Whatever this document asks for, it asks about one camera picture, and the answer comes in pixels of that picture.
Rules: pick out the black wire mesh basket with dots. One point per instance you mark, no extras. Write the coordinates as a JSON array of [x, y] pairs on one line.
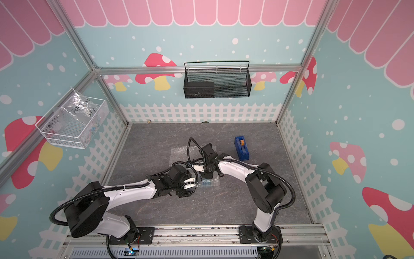
[[217, 79]]

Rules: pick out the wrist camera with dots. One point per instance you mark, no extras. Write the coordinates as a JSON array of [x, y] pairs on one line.
[[191, 181], [198, 168]]

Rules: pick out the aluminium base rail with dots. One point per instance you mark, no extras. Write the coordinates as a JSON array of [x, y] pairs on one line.
[[229, 235]]

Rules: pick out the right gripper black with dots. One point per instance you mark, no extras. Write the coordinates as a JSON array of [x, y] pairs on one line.
[[206, 176]]

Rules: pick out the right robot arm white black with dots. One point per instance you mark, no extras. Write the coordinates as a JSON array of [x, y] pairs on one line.
[[207, 150]]

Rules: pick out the clear bubble wrap sheet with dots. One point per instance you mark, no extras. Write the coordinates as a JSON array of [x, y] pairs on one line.
[[180, 154]]

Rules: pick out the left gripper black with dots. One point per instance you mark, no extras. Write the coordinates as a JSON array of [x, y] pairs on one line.
[[184, 193]]

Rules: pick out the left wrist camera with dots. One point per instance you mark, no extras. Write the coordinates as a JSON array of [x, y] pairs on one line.
[[191, 181]]

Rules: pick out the clear plastic bag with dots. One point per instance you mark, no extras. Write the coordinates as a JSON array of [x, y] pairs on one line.
[[79, 110]]

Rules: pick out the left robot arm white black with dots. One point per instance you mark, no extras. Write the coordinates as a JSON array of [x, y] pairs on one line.
[[89, 211]]

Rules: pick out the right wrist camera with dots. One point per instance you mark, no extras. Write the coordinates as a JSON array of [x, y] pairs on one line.
[[198, 168]]

